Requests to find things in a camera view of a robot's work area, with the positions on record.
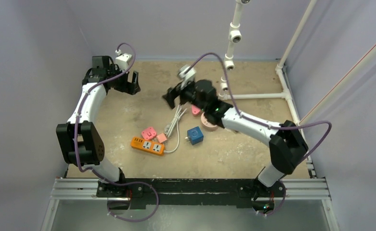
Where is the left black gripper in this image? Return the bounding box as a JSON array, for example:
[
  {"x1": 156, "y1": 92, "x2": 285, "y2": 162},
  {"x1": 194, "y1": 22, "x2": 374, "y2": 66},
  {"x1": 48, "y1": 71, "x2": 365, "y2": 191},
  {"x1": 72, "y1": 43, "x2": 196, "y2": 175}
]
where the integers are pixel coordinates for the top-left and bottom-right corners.
[{"x1": 107, "y1": 64, "x2": 140, "y2": 95}]

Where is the pink triangular power strip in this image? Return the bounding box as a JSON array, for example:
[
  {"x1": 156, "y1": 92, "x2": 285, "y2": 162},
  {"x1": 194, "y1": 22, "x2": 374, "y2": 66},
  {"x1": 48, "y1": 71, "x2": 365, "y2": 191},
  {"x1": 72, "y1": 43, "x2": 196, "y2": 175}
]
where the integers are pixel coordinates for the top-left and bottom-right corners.
[{"x1": 191, "y1": 105, "x2": 202, "y2": 116}]

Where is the white power cord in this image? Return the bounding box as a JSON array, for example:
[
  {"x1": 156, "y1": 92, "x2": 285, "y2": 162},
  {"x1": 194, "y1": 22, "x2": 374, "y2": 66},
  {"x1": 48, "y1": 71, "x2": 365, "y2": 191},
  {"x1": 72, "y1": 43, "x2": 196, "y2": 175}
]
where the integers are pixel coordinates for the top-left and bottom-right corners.
[{"x1": 162, "y1": 105, "x2": 188, "y2": 154}]

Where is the pink round power strip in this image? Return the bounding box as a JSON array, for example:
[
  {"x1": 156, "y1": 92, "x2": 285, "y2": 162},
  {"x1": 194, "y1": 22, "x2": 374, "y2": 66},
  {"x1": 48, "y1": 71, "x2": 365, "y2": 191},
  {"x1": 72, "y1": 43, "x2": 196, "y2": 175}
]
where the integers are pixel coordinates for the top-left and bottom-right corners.
[{"x1": 201, "y1": 113, "x2": 218, "y2": 131}]

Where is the light pink small plug adapter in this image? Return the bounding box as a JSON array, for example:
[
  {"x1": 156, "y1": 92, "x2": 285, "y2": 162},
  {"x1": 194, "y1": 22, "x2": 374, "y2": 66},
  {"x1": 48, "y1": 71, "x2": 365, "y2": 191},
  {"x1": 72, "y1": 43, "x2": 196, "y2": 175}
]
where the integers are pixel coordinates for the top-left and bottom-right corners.
[{"x1": 156, "y1": 133, "x2": 168, "y2": 143}]

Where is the blue cube socket adapter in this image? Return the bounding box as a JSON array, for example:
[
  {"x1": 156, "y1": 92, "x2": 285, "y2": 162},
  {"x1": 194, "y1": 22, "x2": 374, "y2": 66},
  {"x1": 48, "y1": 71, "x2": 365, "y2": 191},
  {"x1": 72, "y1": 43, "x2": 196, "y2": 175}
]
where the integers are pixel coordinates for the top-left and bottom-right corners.
[{"x1": 185, "y1": 127, "x2": 204, "y2": 145}]

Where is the orange power strip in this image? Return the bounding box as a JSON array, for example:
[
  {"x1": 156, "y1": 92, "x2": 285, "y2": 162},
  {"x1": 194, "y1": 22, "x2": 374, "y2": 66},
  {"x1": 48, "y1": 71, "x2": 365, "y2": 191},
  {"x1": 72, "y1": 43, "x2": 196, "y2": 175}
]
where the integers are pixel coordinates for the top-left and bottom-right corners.
[{"x1": 130, "y1": 137, "x2": 165, "y2": 156}]

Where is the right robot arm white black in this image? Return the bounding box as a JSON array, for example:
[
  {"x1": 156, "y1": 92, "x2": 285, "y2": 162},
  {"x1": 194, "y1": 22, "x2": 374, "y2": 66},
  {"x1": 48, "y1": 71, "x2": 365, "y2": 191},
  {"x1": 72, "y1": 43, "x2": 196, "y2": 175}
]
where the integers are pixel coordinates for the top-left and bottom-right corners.
[{"x1": 162, "y1": 80, "x2": 309, "y2": 196}]

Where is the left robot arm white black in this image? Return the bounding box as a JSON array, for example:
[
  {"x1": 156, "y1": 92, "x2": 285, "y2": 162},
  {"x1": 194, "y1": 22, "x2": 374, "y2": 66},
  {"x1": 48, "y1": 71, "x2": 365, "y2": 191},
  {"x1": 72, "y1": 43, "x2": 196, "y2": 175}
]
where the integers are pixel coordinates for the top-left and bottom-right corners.
[{"x1": 56, "y1": 53, "x2": 141, "y2": 197}]

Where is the pink square plug adapter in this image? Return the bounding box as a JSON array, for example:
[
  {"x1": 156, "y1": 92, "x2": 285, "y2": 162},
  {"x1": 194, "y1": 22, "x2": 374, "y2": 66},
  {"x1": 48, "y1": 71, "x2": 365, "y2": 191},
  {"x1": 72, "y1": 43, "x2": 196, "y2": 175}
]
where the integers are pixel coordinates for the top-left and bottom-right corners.
[{"x1": 141, "y1": 127, "x2": 157, "y2": 140}]

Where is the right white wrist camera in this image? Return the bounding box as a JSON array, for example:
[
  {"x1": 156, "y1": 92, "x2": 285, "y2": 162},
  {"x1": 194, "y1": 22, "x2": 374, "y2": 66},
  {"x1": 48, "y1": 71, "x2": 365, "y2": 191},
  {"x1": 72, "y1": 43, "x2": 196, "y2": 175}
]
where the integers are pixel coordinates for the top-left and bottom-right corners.
[{"x1": 178, "y1": 65, "x2": 196, "y2": 83}]

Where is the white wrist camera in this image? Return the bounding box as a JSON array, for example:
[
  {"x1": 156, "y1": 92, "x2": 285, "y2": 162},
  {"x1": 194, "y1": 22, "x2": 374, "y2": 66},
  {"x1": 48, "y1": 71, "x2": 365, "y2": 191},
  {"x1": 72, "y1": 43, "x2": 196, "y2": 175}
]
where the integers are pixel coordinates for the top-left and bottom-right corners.
[
  {"x1": 115, "y1": 53, "x2": 133, "y2": 70},
  {"x1": 178, "y1": 65, "x2": 196, "y2": 83}
]

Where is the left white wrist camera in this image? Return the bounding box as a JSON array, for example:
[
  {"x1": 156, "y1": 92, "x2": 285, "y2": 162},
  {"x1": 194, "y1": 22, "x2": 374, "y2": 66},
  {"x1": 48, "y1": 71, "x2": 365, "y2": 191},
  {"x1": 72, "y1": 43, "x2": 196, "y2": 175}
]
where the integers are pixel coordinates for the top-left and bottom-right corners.
[{"x1": 115, "y1": 53, "x2": 133, "y2": 70}]

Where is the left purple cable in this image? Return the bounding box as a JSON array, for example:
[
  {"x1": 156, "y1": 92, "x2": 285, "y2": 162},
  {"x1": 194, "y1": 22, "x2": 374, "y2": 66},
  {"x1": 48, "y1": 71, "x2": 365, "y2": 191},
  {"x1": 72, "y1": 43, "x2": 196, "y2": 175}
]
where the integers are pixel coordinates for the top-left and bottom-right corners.
[{"x1": 73, "y1": 43, "x2": 160, "y2": 223}]

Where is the purple cable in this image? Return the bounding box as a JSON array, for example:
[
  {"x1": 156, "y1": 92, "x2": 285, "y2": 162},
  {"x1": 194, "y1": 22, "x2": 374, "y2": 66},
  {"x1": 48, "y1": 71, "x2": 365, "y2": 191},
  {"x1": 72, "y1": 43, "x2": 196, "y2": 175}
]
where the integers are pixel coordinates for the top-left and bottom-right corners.
[
  {"x1": 187, "y1": 52, "x2": 333, "y2": 218},
  {"x1": 73, "y1": 43, "x2": 160, "y2": 223}
]

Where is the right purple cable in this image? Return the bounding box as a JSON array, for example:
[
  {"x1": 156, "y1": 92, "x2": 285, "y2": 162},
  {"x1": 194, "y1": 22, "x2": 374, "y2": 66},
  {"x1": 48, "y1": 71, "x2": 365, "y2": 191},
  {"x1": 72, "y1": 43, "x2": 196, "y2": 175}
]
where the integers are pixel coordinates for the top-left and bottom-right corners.
[{"x1": 187, "y1": 52, "x2": 333, "y2": 218}]

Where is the white pvc pipe frame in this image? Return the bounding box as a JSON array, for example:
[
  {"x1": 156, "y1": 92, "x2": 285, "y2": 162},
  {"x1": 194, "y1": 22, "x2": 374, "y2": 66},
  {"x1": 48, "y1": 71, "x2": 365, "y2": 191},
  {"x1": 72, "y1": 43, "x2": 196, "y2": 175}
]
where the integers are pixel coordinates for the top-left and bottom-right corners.
[{"x1": 218, "y1": 0, "x2": 376, "y2": 131}]

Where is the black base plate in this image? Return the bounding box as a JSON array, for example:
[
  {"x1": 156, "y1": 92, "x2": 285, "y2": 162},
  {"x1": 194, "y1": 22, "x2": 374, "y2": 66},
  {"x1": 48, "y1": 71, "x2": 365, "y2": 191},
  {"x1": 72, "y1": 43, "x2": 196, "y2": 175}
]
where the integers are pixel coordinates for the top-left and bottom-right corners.
[{"x1": 96, "y1": 178, "x2": 285, "y2": 211}]

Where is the aluminium rail frame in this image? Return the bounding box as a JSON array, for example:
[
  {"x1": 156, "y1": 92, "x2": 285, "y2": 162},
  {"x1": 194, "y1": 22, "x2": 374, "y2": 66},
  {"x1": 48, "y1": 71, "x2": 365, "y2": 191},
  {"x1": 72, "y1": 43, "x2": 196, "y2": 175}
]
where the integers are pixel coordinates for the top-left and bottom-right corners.
[{"x1": 41, "y1": 178, "x2": 340, "y2": 231}]

